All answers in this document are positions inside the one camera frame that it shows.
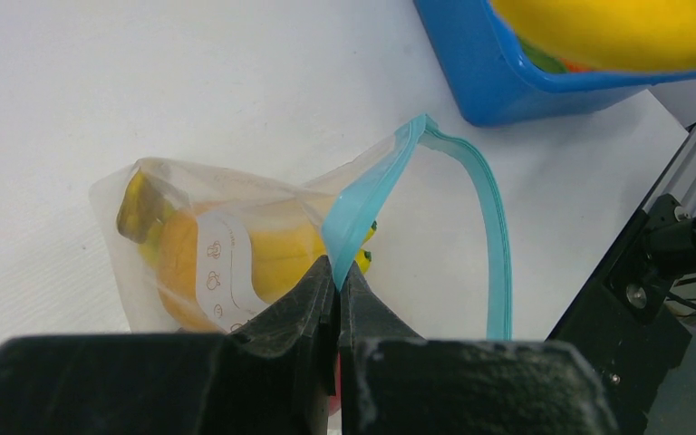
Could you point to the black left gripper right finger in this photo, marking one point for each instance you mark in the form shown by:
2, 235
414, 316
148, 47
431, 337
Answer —
396, 382

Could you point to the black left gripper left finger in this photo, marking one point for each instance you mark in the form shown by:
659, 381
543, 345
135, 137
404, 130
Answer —
273, 375

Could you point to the yellow toy banana bunch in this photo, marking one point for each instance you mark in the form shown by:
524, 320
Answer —
279, 256

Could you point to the clear zip top bag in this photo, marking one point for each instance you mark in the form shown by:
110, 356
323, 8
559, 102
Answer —
201, 248

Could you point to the orange toy citrus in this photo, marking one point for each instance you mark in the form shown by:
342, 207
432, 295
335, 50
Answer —
176, 269

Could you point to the red toy apple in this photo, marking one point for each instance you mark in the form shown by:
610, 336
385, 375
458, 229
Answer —
335, 400

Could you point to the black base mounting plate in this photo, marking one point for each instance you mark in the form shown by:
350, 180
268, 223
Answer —
619, 323

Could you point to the blue plastic bin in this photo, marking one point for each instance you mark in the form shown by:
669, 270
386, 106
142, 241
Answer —
493, 81

